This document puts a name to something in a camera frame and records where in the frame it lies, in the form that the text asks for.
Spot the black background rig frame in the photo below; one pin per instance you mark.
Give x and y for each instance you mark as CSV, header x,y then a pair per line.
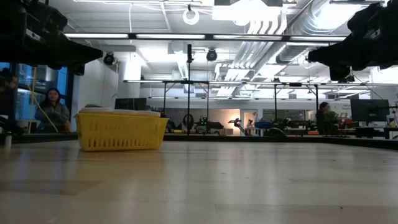
x,y
164,102
275,99

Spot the grey white office chair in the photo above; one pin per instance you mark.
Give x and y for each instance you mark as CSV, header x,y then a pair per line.
x,y
93,105

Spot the black overhead camera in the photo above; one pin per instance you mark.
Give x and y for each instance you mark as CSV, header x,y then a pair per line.
x,y
211,55

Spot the person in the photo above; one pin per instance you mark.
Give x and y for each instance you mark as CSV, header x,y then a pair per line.
x,y
323,109
9,93
53,112

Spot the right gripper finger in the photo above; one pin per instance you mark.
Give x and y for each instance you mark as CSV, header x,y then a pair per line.
x,y
337,57
339,74

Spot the silver ventilation duct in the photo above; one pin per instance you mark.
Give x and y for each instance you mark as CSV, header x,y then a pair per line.
x,y
311,21

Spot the yellow plastic basket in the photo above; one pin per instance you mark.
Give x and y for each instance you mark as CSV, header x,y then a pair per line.
x,y
121,132

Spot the white LED light strip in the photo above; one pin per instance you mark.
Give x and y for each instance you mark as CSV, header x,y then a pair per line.
x,y
170,36
317,38
96,35
247,37

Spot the small background robot arm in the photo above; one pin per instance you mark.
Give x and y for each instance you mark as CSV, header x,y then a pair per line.
x,y
237,123

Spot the black aluminium rig frame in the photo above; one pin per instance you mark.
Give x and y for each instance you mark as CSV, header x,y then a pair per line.
x,y
208,36

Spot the black tripod stand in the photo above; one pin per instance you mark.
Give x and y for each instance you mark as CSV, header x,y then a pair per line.
x,y
188,93

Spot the small white cylinder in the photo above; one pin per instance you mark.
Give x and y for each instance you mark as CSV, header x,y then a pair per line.
x,y
7,140

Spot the black computer monitor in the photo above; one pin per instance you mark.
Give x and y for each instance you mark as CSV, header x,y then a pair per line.
x,y
370,110
130,104

